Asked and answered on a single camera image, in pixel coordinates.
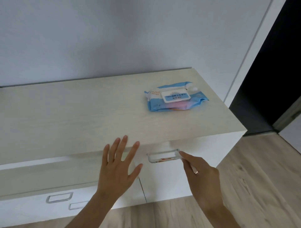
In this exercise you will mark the person's left hand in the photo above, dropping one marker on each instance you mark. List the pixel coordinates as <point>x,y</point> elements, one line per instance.
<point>114,175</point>

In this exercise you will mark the person's right hand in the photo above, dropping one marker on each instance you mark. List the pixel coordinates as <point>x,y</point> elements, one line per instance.
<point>204,180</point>

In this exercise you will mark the person's left little finger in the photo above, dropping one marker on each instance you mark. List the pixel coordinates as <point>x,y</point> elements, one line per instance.
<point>105,153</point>

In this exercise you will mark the person's right thumb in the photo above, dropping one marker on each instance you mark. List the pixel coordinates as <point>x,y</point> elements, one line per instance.
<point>189,167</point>

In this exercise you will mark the person's left thumb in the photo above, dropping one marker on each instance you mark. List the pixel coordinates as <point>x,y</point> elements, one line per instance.
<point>136,172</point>

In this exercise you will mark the person's left middle finger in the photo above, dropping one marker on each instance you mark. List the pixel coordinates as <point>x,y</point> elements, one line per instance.
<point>122,148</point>

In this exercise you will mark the person's right forearm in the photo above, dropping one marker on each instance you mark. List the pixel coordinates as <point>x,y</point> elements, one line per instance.
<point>217,217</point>

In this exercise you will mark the person's left forearm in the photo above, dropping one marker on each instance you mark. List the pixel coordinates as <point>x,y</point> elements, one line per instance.
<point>96,211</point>

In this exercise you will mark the white dresser drawer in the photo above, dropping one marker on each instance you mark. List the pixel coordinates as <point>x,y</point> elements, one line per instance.
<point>211,150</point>
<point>28,209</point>

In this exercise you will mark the white dresser with wood top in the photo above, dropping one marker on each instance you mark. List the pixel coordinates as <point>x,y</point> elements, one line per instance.
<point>70,112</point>

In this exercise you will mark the blue wet wipes packet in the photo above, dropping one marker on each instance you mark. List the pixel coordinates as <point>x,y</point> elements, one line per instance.
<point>174,99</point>

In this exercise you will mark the white door with grey edge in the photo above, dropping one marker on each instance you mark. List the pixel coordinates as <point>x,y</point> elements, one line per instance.
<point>291,131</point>

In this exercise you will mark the white door frame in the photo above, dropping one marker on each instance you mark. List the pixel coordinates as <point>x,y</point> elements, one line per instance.
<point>249,54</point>

